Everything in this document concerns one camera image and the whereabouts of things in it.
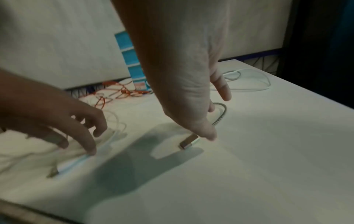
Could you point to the person's right hand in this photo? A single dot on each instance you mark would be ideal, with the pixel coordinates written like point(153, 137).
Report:
point(179, 65)

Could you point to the person's left hand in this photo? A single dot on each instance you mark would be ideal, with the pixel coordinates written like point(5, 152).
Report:
point(55, 113)

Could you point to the blue and white drawer cabinet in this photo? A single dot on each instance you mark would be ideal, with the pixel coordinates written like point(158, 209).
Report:
point(132, 72)

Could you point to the white table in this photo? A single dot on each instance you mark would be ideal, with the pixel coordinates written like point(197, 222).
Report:
point(262, 164)

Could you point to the black partition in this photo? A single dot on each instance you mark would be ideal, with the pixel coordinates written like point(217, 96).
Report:
point(318, 54)

